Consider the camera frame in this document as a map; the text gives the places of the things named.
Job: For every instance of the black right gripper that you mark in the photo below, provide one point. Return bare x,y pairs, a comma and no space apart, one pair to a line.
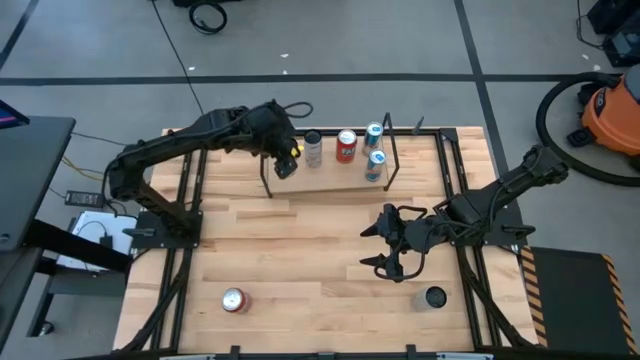
415,237

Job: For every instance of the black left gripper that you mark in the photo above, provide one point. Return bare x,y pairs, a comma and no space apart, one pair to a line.
272,132

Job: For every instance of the white Celsius can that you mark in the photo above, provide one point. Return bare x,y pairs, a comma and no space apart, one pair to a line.
425,300
313,150

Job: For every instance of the red Fanta strawberry can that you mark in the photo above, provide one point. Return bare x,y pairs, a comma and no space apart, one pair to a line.
234,300
346,147

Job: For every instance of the blue silver Red Bull can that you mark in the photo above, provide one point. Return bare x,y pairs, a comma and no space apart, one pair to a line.
372,135
375,165

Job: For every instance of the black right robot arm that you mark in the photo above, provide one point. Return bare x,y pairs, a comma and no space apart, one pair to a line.
525,175

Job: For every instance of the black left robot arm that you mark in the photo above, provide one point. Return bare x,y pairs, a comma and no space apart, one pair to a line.
175,140

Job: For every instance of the black mat yellow striped edges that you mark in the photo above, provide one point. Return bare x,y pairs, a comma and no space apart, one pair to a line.
575,300

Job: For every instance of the white power box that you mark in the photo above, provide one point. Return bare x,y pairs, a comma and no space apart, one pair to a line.
95,227

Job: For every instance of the black power adapter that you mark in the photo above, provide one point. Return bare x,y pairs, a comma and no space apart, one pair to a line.
84,198

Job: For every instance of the black desk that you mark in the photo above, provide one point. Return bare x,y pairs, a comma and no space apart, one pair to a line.
30,175

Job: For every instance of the orange shop vacuum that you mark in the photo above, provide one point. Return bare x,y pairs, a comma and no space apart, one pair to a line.
595,76
612,115

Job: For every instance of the dark monitor screen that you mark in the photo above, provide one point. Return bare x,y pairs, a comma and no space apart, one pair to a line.
10,117

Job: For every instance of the black equipment box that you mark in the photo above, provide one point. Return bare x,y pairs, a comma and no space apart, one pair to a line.
615,15
622,47

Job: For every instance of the wooden shelf black metal frame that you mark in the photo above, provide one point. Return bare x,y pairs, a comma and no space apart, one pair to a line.
330,177

